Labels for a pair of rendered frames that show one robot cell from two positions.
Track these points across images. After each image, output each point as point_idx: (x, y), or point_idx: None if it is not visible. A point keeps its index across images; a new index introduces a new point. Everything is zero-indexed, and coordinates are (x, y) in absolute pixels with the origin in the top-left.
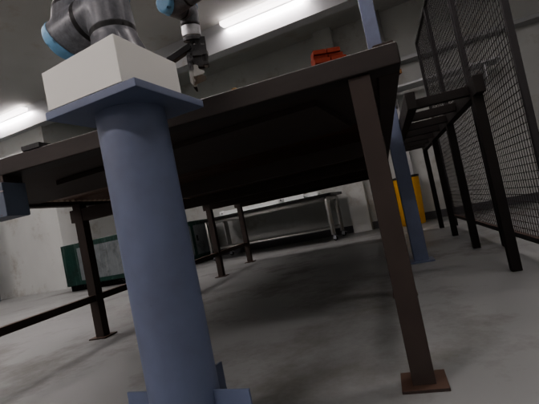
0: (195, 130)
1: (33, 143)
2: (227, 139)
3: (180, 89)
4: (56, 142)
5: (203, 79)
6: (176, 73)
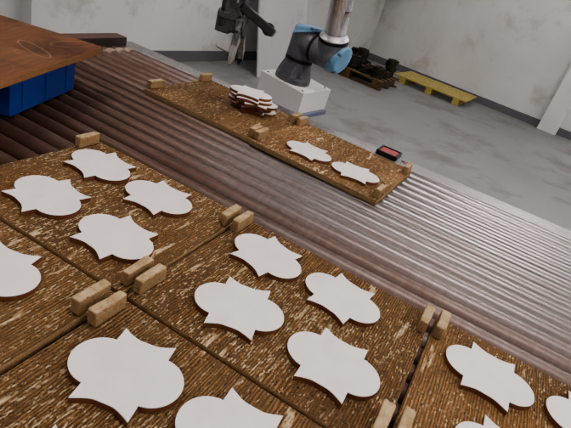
0: None
1: (388, 147)
2: None
3: (257, 87)
4: (364, 142)
5: (220, 47)
6: (260, 76)
